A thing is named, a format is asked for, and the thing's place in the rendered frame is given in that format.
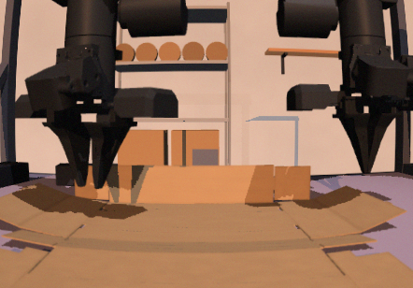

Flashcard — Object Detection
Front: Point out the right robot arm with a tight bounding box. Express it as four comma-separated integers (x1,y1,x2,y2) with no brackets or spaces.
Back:
24,0,188,111

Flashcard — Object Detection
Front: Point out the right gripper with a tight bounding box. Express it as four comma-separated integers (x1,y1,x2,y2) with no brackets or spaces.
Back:
15,36,178,189

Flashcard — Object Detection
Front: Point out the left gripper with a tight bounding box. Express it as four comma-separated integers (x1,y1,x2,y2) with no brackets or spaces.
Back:
287,36,413,173

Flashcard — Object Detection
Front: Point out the brown cardboard blank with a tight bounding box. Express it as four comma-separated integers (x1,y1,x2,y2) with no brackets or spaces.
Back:
0,165,413,288

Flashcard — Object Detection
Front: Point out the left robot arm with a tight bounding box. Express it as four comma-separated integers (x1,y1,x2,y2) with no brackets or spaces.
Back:
276,0,413,98

